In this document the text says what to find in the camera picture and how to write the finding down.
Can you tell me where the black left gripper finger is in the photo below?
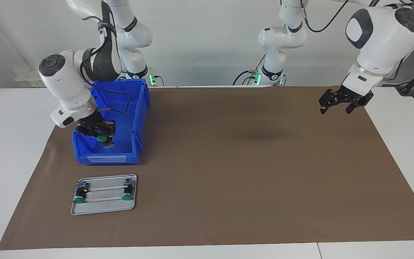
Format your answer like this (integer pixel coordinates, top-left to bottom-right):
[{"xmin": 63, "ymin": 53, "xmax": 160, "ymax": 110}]
[
  {"xmin": 345, "ymin": 92, "xmax": 374, "ymax": 114},
  {"xmin": 318, "ymin": 89, "xmax": 339, "ymax": 115}
]

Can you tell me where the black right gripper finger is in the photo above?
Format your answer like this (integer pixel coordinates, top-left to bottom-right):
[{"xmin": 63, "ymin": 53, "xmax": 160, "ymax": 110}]
[
  {"xmin": 76, "ymin": 126, "xmax": 94, "ymax": 139},
  {"xmin": 102, "ymin": 122, "xmax": 116, "ymax": 150}
]

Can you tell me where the blue plastic storage bin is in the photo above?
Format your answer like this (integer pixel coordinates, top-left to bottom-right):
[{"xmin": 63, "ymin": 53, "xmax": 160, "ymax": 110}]
[{"xmin": 72, "ymin": 78, "xmax": 151, "ymax": 165}]

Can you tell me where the grey metal tray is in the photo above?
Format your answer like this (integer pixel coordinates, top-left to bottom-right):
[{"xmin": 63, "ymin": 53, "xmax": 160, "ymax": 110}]
[{"xmin": 70, "ymin": 174, "xmax": 137, "ymax": 216}]

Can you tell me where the white box with yellow label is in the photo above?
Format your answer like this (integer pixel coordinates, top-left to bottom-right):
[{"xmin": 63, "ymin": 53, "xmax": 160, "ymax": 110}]
[{"xmin": 14, "ymin": 69, "xmax": 47, "ymax": 87}]

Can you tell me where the brown table mat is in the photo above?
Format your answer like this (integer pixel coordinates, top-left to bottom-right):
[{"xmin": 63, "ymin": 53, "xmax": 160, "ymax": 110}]
[{"xmin": 0, "ymin": 86, "xmax": 414, "ymax": 250}]

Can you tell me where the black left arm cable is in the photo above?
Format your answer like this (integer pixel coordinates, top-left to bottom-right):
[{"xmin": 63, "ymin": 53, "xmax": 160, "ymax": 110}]
[{"xmin": 299, "ymin": 0, "xmax": 414, "ymax": 84}]

